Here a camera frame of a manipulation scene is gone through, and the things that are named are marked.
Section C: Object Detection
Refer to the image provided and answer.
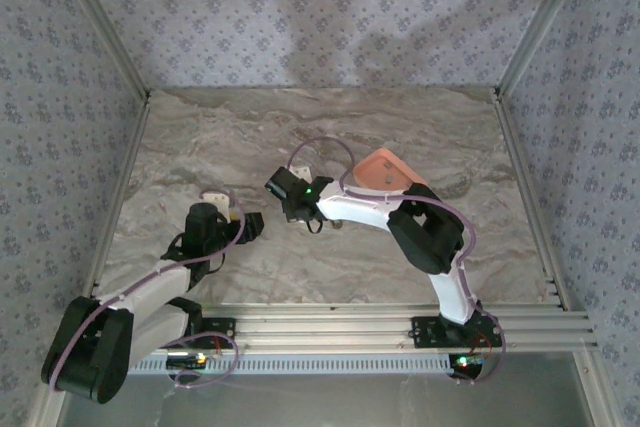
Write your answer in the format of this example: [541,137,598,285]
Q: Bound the left controller board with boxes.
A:
[166,352,210,374]

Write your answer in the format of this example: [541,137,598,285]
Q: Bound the aluminium frame post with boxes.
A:
[493,0,597,98]
[48,0,152,101]

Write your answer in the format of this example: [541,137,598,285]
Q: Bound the controller board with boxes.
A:
[166,352,210,374]
[448,352,485,379]

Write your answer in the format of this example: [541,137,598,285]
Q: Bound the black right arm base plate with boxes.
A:
[410,315,501,351]

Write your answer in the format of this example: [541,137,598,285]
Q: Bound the right controller board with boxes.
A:
[448,352,485,379]

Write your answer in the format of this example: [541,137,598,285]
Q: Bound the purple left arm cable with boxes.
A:
[47,188,247,393]

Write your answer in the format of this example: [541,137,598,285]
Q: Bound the aluminium right side rail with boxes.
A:
[492,89,621,427]

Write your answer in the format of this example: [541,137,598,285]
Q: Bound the aluminium left frame post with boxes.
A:
[48,0,152,101]

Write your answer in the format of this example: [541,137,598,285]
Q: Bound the aluminium mounting rail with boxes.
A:
[197,302,600,353]

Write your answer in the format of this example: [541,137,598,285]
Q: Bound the grey slotted cable duct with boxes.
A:
[127,352,456,377]

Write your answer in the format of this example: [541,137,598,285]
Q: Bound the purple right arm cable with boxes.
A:
[288,136,508,387]

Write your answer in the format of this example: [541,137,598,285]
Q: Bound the aluminium right frame post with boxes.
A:
[493,0,597,98]

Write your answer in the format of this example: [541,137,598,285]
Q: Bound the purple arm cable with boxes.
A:
[47,188,247,393]
[288,136,508,387]

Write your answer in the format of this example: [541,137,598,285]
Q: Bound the grey metal sheet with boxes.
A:
[54,374,594,427]

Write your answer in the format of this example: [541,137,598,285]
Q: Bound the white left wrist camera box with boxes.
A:
[200,188,237,222]

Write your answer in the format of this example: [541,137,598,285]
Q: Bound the aluminium left side rail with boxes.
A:
[29,91,154,427]

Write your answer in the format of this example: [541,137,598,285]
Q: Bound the pink plastic tray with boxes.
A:
[352,146,429,193]

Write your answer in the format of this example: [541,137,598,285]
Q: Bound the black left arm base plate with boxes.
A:
[187,316,237,351]

